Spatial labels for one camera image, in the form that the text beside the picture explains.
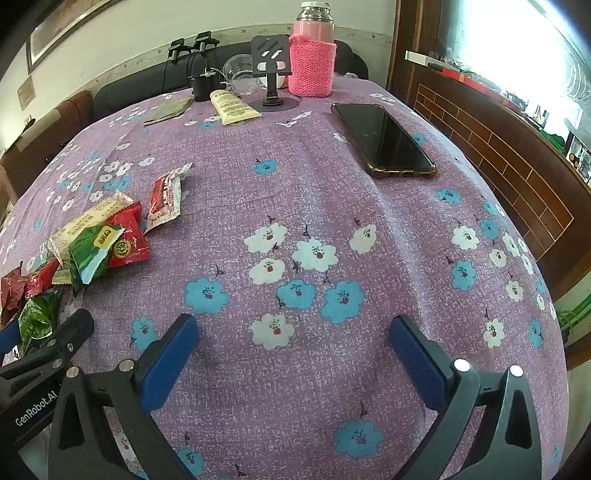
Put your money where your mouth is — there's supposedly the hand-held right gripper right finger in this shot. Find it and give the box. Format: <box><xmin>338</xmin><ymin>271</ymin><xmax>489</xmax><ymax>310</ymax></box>
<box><xmin>389</xmin><ymin>315</ymin><xmax>543</xmax><ymax>480</ymax></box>

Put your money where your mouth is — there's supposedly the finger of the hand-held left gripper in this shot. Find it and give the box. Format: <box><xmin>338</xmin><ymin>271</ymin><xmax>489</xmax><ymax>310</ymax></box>
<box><xmin>0</xmin><ymin>308</ymin><xmax>95</xmax><ymax>394</ymax></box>
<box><xmin>0</xmin><ymin>320</ymin><xmax>21</xmax><ymax>356</ymax></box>

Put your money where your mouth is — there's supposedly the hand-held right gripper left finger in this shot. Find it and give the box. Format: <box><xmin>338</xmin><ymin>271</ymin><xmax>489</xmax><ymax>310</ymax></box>
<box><xmin>48</xmin><ymin>313</ymin><xmax>200</xmax><ymax>480</ymax></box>

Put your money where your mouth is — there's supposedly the green snack packet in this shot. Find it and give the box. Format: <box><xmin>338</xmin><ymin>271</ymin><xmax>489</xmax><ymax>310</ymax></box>
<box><xmin>17</xmin><ymin>291</ymin><xmax>61</xmax><ymax>356</ymax></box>
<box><xmin>68</xmin><ymin>224</ymin><xmax>125</xmax><ymax>296</ymax></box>

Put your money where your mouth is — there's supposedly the red-white snack packet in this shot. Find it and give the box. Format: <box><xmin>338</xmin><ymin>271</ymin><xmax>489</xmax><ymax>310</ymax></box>
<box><xmin>145</xmin><ymin>164</ymin><xmax>193</xmax><ymax>234</ymax></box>

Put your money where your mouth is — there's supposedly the dark red snack packet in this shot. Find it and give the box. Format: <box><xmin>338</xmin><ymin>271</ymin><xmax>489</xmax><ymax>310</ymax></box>
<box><xmin>0</xmin><ymin>272</ymin><xmax>29</xmax><ymax>326</ymax></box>

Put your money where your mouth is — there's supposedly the cream snack packet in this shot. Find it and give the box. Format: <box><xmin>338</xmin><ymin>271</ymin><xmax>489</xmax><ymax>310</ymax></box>
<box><xmin>48</xmin><ymin>193</ymin><xmax>134</xmax><ymax>268</ymax></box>

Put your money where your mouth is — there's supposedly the purple floral tablecloth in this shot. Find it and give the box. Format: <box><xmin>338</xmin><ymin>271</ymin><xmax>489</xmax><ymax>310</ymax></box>
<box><xmin>0</xmin><ymin>74</ymin><xmax>568</xmax><ymax>480</ymax></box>

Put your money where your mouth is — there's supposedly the brown chair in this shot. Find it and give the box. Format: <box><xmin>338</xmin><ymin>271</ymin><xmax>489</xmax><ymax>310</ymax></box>
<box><xmin>0</xmin><ymin>90</ymin><xmax>95</xmax><ymax>199</ymax></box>

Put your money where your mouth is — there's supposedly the wooden brick-pattern cabinet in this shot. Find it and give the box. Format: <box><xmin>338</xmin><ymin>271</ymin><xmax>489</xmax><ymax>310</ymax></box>
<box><xmin>388</xmin><ymin>0</ymin><xmax>591</xmax><ymax>259</ymax></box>

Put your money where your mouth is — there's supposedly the black smartphone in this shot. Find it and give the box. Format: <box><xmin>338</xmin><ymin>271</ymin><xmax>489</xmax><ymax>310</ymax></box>
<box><xmin>331</xmin><ymin>102</ymin><xmax>437</xmax><ymax>179</ymax></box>

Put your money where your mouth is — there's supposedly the olive flat packet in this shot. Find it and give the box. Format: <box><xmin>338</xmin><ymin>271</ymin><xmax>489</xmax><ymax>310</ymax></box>
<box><xmin>142</xmin><ymin>96</ymin><xmax>195</xmax><ymax>126</ymax></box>

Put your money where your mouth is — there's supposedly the cream squeeze tube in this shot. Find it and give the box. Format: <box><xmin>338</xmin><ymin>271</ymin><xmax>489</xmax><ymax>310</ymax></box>
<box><xmin>210</xmin><ymin>89</ymin><xmax>263</xmax><ymax>126</ymax></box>

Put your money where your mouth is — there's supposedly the black sofa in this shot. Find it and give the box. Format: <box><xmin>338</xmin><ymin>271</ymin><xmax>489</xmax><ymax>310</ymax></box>
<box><xmin>92</xmin><ymin>39</ymin><xmax>370</xmax><ymax>123</ymax></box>

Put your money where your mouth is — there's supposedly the small black device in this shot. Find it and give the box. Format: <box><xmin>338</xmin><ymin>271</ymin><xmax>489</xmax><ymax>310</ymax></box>
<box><xmin>191</xmin><ymin>69</ymin><xmax>222</xmax><ymax>102</ymax></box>

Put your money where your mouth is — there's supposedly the clear plastic cup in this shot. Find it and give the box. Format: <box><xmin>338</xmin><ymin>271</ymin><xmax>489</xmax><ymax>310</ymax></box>
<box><xmin>222</xmin><ymin>54</ymin><xmax>259</xmax><ymax>97</ymax></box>

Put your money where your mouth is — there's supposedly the long white box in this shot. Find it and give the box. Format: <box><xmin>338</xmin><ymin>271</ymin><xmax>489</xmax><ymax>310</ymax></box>
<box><xmin>405</xmin><ymin>51</ymin><xmax>462</xmax><ymax>75</ymax></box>

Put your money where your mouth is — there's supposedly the black clamp device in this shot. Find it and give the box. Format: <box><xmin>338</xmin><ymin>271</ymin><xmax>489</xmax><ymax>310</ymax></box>
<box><xmin>193</xmin><ymin>31</ymin><xmax>219</xmax><ymax>54</ymax></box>
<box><xmin>167</xmin><ymin>41</ymin><xmax>192</xmax><ymax>65</ymax></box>

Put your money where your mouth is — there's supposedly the pink flask with knitted sleeve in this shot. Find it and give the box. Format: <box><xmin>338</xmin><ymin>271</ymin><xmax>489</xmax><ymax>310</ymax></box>
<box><xmin>287</xmin><ymin>1</ymin><xmax>336</xmax><ymax>99</ymax></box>

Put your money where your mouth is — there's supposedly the black phone stand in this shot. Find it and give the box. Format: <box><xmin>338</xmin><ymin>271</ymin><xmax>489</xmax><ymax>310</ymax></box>
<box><xmin>249</xmin><ymin>34</ymin><xmax>301</xmax><ymax>112</ymax></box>

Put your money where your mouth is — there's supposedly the small wall plaque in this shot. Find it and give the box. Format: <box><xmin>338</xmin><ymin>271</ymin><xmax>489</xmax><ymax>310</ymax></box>
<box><xmin>17</xmin><ymin>76</ymin><xmax>37</xmax><ymax>110</ymax></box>

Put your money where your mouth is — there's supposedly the framed wall picture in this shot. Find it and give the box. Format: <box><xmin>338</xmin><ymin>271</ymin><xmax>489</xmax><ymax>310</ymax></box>
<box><xmin>25</xmin><ymin>0</ymin><xmax>121</xmax><ymax>75</ymax></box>

